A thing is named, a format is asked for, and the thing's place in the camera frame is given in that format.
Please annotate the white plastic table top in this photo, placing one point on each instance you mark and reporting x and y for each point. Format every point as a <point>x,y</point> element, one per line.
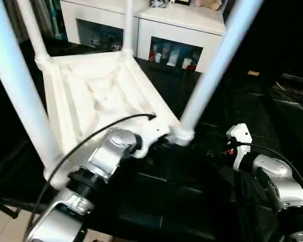
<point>91,88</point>

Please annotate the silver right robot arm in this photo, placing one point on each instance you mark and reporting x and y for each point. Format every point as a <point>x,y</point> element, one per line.
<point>275,166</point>

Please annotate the black shiny mat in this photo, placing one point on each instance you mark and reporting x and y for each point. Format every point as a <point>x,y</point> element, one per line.
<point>192,196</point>

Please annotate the small beige label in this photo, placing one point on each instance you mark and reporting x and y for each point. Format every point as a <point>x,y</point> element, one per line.
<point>253,73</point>

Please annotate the small white cup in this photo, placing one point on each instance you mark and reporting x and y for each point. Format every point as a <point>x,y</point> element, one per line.
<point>157,57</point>
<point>187,63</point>

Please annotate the white printed mug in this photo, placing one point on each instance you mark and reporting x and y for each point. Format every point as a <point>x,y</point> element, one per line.
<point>174,59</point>

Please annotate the red bottle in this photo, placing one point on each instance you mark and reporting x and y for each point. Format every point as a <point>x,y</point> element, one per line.
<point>151,56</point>

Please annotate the long black bar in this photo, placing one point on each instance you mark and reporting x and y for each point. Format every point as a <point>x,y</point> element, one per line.
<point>298,78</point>

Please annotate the dark cluttered bundle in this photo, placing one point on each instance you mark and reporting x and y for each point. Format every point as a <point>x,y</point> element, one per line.
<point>158,3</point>

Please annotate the white sideboard cabinet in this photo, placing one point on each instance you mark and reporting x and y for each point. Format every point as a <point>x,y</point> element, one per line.
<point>103,10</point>

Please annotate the beige teddy bear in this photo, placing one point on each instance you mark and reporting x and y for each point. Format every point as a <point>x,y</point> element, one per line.
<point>208,3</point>

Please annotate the beige curtain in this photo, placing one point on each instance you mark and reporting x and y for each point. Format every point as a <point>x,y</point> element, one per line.
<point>46,12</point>

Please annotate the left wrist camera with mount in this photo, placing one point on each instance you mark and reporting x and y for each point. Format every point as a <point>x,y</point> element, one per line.
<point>154,131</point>

